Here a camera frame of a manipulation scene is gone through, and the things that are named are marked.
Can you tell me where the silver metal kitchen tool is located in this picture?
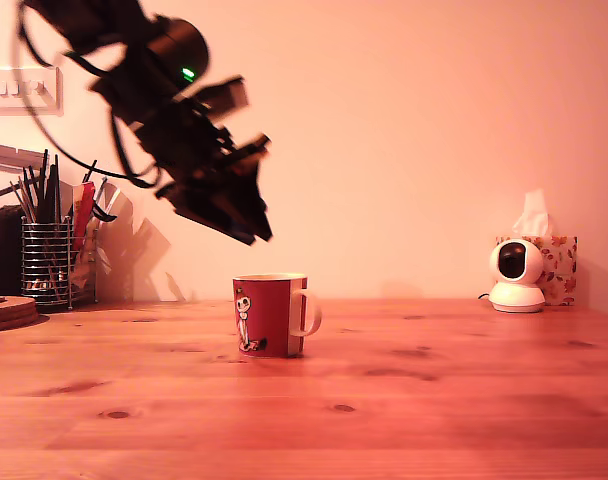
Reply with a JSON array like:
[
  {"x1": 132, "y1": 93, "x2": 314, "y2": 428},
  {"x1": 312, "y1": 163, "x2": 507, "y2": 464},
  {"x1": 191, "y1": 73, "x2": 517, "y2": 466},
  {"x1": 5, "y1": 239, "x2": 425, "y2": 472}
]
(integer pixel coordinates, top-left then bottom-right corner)
[{"x1": 93, "y1": 182, "x2": 134, "y2": 224}]

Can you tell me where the black curved kitchen tool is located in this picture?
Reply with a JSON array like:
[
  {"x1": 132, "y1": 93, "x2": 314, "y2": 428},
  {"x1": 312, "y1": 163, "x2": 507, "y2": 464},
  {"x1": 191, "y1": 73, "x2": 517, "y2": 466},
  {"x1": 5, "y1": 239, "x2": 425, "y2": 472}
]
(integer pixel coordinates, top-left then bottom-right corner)
[{"x1": 90, "y1": 175, "x2": 118, "y2": 225}]

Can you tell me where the red cartoon mug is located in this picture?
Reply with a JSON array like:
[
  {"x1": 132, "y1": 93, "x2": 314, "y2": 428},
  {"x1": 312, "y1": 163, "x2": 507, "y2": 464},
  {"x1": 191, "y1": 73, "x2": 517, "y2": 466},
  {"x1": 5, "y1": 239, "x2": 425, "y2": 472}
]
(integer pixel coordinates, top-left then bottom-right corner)
[{"x1": 232, "y1": 272, "x2": 323, "y2": 359}]

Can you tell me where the red kitchen utensil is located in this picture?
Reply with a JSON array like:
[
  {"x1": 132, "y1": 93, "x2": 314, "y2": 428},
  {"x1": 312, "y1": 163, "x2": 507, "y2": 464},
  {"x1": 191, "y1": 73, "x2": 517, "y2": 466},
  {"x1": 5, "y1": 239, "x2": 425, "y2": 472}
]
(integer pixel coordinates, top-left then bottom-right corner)
[{"x1": 71, "y1": 182, "x2": 95, "y2": 251}]

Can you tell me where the black flat spatula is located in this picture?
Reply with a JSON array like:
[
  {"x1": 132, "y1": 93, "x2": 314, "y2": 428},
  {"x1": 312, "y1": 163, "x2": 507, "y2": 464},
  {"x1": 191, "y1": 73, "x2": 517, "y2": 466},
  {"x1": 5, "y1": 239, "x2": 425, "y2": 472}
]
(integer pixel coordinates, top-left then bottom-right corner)
[{"x1": 45, "y1": 154, "x2": 63, "y2": 225}]

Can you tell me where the dark chopstick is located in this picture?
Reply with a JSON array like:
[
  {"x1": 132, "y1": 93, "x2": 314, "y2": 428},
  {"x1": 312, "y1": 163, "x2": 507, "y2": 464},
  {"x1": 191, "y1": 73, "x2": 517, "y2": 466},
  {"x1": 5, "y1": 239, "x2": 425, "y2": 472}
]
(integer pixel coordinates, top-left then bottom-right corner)
[{"x1": 21, "y1": 167, "x2": 41, "y2": 225}]

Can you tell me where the grey chopstick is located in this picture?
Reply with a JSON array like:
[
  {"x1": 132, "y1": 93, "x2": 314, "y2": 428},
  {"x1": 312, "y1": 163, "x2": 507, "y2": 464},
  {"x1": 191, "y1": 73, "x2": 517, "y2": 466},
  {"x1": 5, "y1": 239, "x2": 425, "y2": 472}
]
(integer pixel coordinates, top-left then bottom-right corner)
[{"x1": 8, "y1": 180, "x2": 34, "y2": 225}]

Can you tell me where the thick round cork trivet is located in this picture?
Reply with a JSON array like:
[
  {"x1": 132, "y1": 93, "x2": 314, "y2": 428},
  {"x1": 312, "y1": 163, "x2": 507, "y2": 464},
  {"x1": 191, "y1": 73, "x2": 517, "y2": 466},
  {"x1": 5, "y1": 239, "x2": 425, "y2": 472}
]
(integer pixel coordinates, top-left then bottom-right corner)
[{"x1": 0, "y1": 296, "x2": 38, "y2": 335}]

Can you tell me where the white tissue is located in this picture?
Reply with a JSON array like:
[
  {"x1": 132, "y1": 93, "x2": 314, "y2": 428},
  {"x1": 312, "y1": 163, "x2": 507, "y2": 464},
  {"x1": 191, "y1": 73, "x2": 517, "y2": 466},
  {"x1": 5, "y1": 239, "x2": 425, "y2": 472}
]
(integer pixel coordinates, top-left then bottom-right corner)
[{"x1": 512, "y1": 189, "x2": 553, "y2": 239}]

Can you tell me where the floral tissue box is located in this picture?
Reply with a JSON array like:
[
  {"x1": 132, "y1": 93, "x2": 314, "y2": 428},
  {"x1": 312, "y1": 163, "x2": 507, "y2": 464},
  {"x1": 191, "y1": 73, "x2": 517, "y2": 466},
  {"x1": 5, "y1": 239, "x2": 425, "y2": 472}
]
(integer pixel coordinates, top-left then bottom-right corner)
[{"x1": 494, "y1": 235, "x2": 579, "y2": 307}]

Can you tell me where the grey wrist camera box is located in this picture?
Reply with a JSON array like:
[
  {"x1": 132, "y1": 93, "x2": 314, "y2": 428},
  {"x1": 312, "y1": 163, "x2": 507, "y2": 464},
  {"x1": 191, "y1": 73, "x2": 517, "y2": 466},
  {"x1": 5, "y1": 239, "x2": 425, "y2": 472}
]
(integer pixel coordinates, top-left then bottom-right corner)
[{"x1": 186, "y1": 74, "x2": 250, "y2": 120}]

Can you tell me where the short black cable loop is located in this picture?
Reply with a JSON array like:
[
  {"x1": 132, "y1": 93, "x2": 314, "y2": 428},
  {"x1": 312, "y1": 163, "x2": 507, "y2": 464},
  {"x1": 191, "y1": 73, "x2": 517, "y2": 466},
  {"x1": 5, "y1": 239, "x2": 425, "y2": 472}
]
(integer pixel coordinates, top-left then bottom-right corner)
[{"x1": 107, "y1": 112, "x2": 163, "y2": 190}]

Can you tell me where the long black cable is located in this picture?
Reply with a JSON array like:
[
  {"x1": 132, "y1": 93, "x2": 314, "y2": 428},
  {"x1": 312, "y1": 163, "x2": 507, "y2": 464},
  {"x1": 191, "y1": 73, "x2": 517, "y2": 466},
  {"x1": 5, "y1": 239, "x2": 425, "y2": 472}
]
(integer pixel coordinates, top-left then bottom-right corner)
[{"x1": 13, "y1": 2, "x2": 140, "y2": 187}]

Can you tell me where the chrome wire rack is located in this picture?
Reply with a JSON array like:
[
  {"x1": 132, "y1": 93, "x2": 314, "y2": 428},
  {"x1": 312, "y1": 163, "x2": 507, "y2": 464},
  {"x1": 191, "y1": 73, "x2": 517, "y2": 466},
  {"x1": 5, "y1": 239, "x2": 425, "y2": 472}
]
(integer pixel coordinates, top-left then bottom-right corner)
[{"x1": 65, "y1": 214, "x2": 110, "y2": 310}]

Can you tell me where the wire metal utensil holder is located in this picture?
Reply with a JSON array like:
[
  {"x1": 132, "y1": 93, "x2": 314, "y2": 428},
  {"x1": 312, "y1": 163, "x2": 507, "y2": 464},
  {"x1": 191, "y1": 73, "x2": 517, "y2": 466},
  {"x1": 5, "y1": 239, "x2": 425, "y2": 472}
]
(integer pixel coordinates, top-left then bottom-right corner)
[{"x1": 20, "y1": 222, "x2": 77, "y2": 307}]

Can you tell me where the small white round camera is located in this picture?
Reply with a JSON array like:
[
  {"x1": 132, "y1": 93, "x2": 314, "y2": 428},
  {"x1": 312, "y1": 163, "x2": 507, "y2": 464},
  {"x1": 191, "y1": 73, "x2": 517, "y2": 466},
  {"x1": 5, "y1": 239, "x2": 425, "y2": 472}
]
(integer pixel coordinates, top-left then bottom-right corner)
[{"x1": 487, "y1": 238, "x2": 547, "y2": 315}]

